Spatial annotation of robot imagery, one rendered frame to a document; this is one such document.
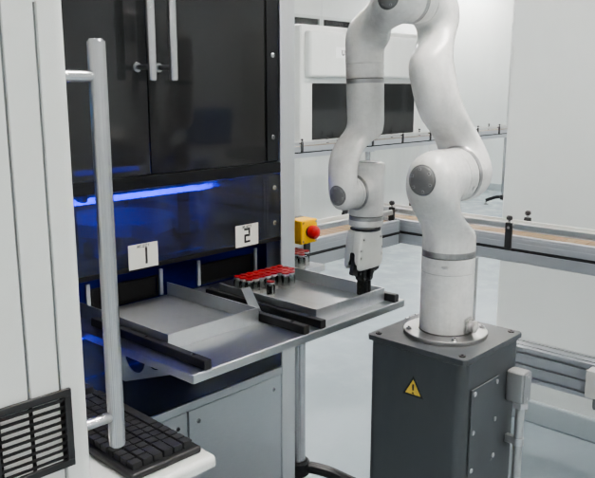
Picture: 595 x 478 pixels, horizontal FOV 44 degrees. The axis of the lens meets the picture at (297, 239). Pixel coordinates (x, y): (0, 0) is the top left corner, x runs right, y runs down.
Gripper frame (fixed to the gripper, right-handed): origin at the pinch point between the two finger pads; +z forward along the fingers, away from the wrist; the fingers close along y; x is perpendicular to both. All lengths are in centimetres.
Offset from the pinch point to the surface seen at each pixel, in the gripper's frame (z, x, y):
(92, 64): -52, 18, 86
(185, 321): 4.5, -21.7, 39.3
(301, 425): 65, -49, -31
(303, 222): -9.8, -34.5, -15.2
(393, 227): 2, -46, -77
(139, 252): -10, -35, 42
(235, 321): 2.5, -9.0, 35.1
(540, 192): -7, -21, -144
